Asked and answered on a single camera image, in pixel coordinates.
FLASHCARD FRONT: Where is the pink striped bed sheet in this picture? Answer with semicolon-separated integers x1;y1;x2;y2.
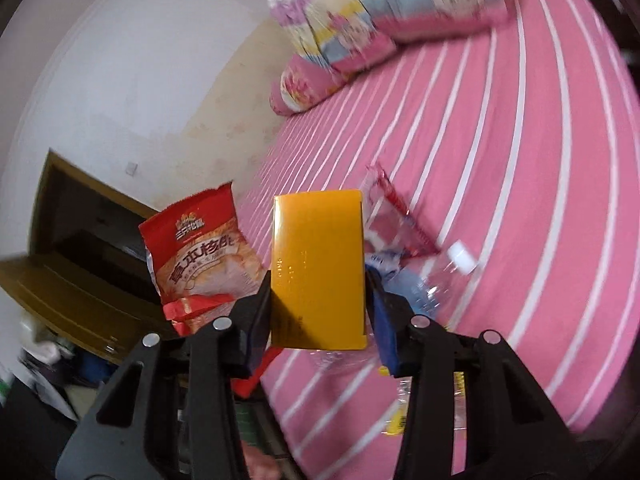
235;0;640;466

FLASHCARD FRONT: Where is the wooden desk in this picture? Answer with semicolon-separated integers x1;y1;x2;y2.
0;149;173;361

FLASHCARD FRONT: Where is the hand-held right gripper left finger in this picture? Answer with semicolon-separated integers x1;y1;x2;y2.
52;270;273;480

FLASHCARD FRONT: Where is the clear plastic bottle white cap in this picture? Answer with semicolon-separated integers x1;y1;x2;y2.
310;241;477;436

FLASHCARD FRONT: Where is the red clear printed wrapper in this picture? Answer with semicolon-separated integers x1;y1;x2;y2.
362;162;441;261

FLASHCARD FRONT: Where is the yellow cardboard box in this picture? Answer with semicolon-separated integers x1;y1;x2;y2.
270;189;370;352

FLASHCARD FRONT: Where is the red snack bag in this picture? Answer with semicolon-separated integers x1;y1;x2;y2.
138;181;271;400

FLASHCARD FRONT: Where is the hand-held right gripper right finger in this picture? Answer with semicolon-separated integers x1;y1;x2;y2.
364;267;576;480

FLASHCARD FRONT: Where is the folded cartoon print quilt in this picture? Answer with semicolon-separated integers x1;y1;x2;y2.
265;0;398;81

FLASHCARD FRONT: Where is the pink cartoon print pillow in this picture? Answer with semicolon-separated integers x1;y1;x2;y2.
270;55;351;116

